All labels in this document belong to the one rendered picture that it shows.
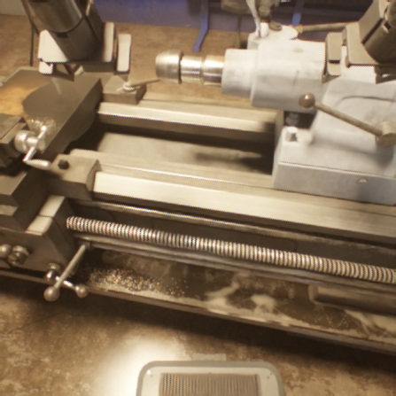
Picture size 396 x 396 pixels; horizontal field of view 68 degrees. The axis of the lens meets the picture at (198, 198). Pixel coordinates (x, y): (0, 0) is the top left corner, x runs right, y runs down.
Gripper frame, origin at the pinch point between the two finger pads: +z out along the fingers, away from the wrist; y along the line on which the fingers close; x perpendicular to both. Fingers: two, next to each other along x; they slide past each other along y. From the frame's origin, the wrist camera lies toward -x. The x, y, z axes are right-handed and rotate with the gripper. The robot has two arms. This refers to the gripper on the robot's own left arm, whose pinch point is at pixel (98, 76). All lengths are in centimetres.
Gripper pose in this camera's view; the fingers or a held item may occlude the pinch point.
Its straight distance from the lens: 59.8
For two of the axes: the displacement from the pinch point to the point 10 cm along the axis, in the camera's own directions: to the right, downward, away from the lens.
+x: -0.1, 9.9, -1.6
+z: 0.0, 1.6, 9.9
